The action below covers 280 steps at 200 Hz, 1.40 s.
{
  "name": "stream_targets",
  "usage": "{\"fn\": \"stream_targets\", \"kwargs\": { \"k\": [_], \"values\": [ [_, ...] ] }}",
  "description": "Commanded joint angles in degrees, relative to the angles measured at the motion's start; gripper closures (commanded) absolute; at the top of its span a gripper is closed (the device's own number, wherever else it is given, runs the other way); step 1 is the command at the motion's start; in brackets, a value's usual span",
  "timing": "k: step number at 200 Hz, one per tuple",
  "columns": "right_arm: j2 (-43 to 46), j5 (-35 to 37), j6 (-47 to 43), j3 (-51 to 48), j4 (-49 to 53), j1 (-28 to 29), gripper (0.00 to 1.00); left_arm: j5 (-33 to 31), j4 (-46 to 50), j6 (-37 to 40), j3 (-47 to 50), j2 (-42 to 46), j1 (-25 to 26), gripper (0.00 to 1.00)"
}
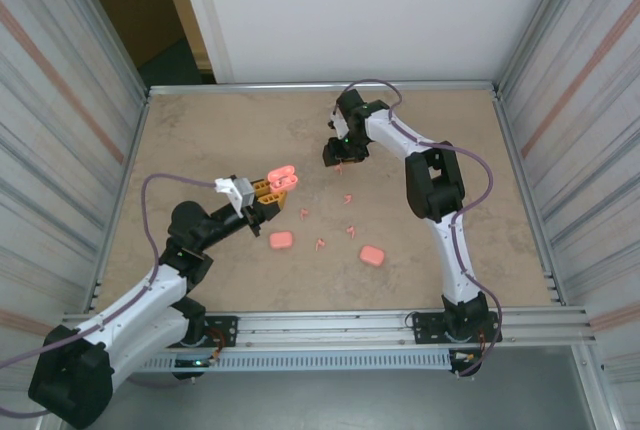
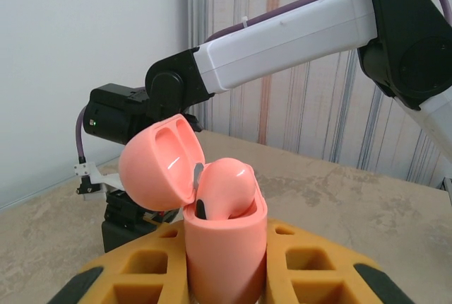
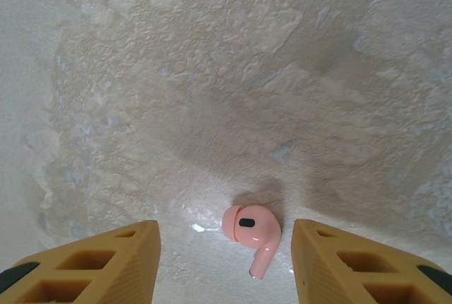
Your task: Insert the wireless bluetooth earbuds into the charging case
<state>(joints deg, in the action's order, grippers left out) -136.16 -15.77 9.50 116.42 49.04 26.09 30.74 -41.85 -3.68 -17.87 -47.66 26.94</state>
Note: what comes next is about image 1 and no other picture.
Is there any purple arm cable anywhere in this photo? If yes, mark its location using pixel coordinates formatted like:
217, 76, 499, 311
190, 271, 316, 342
0, 173, 221, 419
329, 78, 503, 379

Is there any white door frame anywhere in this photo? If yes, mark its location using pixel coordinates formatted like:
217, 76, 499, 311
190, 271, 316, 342
154, 0, 236, 85

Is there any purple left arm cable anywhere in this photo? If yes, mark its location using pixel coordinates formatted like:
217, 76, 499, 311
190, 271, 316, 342
0, 173, 221, 419

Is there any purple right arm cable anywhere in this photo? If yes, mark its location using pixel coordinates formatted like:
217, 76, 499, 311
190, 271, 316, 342
329, 78, 503, 379

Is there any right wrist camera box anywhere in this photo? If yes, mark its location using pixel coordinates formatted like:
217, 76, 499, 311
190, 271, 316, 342
328, 108, 351, 140

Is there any aluminium table side rail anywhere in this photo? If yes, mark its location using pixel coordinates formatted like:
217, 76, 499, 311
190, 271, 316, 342
88, 94, 151, 314
493, 94, 564, 307

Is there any aluminium table edge rail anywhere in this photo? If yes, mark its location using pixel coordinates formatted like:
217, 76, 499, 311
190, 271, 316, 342
147, 80, 501, 97

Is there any brown wooden door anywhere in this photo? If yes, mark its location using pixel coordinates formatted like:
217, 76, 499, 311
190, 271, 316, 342
72, 0, 189, 71

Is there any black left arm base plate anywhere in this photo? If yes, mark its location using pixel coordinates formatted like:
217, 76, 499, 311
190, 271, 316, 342
164, 315, 239, 350

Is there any aluminium mounting rail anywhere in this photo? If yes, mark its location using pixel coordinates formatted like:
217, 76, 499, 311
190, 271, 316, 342
53, 305, 601, 351

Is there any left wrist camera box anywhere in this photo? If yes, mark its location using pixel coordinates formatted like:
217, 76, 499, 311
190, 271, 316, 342
214, 175, 255, 219

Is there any small green-lit circuit board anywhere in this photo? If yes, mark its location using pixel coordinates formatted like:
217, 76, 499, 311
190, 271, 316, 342
173, 357, 221, 369

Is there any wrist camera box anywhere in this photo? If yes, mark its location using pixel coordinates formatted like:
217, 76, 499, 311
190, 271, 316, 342
214, 175, 255, 219
328, 108, 351, 140

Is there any slotted grey cable duct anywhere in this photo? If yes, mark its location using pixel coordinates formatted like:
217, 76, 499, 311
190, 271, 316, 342
132, 349, 454, 372

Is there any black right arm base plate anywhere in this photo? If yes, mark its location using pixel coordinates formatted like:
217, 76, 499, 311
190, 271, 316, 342
410, 310, 503, 346

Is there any white connector with wires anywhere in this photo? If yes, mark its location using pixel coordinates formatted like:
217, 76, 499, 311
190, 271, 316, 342
449, 348, 484, 379

